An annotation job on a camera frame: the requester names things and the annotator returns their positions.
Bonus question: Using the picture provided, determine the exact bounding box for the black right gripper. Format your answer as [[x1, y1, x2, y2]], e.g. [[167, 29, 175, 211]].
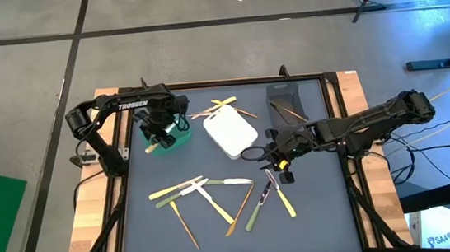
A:
[[255, 124, 315, 188]]

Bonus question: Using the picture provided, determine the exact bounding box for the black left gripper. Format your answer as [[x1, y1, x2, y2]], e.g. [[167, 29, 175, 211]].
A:
[[135, 104, 181, 152]]

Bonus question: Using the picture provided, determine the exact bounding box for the yellow-handled fork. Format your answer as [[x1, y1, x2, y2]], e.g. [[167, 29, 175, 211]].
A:
[[264, 166, 298, 222]]

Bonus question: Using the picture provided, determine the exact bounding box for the yellow-handled table knife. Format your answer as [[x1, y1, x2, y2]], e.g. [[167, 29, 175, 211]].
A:
[[147, 175, 206, 202], [190, 178, 236, 229]]

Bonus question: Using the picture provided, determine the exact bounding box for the green-handled fork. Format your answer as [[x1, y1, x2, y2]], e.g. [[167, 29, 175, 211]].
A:
[[241, 180, 278, 233]]

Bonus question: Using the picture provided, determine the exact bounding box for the wooden utensil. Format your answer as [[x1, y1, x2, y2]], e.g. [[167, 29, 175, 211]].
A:
[[220, 182, 261, 239], [168, 198, 201, 252]]

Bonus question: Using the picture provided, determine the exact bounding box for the teal plastic bin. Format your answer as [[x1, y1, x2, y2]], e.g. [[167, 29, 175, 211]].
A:
[[138, 116, 195, 159]]

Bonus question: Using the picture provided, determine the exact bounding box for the grey-blue table mat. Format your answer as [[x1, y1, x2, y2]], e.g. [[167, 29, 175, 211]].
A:
[[106, 73, 364, 252]]

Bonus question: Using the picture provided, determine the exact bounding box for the white plastic bin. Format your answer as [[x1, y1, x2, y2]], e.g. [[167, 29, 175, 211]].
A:
[[201, 100, 261, 163]]

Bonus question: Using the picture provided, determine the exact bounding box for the grey plastic bin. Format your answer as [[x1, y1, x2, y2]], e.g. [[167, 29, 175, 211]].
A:
[[265, 80, 312, 133]]

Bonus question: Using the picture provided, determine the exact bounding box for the black table leg bar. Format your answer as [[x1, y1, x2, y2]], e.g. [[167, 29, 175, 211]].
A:
[[398, 178, 450, 214]]

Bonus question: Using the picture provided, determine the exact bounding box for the white cardboard box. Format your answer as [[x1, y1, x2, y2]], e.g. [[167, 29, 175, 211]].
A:
[[417, 205, 450, 252]]

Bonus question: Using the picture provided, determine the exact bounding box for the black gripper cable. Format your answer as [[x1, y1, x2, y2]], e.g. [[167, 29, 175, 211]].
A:
[[240, 144, 273, 163]]

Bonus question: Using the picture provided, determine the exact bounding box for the black aluminium table frame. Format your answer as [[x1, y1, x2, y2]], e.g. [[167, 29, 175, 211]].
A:
[[50, 54, 415, 252]]

